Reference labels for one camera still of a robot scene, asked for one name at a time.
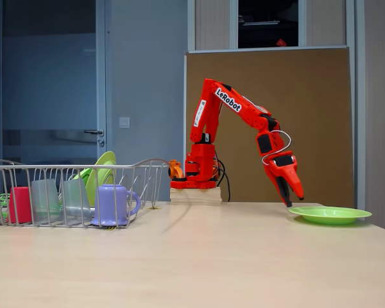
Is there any green plastic plate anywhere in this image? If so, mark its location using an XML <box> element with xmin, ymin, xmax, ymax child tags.
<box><xmin>287</xmin><ymin>206</ymin><xmax>373</xmax><ymax>226</ymax></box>
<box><xmin>68</xmin><ymin>166</ymin><xmax>94</xmax><ymax>189</ymax></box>
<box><xmin>84</xmin><ymin>150</ymin><xmax>117</xmax><ymax>207</ymax></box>

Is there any purple plastic mug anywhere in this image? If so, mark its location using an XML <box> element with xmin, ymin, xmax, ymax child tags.
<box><xmin>90</xmin><ymin>184</ymin><xmax>142</xmax><ymax>228</ymax></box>

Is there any grey translucent plastic cup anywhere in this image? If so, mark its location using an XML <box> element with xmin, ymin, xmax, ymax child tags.
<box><xmin>59</xmin><ymin>178</ymin><xmax>92</xmax><ymax>225</ymax></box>
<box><xmin>30</xmin><ymin>178</ymin><xmax>62</xmax><ymax>225</ymax></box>

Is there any red plastic cup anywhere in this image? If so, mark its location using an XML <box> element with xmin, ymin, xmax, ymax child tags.
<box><xmin>8</xmin><ymin>186</ymin><xmax>33</xmax><ymax>225</ymax></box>

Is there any brown partition board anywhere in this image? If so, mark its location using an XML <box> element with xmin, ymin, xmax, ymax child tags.
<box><xmin>183</xmin><ymin>46</ymin><xmax>355</xmax><ymax>208</ymax></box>

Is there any wooden base block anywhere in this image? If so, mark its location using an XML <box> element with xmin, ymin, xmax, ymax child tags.
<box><xmin>169</xmin><ymin>187</ymin><xmax>223</xmax><ymax>205</ymax></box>

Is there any orange table clamp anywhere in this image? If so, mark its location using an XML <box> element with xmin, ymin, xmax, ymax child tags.
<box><xmin>167</xmin><ymin>159</ymin><xmax>185</xmax><ymax>180</ymax></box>

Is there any grey open tambour cabinet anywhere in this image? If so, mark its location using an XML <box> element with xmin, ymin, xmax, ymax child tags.
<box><xmin>187</xmin><ymin>0</ymin><xmax>355</xmax><ymax>53</ymax></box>

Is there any grey glass door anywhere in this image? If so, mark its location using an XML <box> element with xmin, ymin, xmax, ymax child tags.
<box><xmin>0</xmin><ymin>0</ymin><xmax>107</xmax><ymax>166</ymax></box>

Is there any metal wire dish rack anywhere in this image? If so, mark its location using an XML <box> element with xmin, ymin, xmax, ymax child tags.
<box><xmin>0</xmin><ymin>157</ymin><xmax>171</xmax><ymax>229</ymax></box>

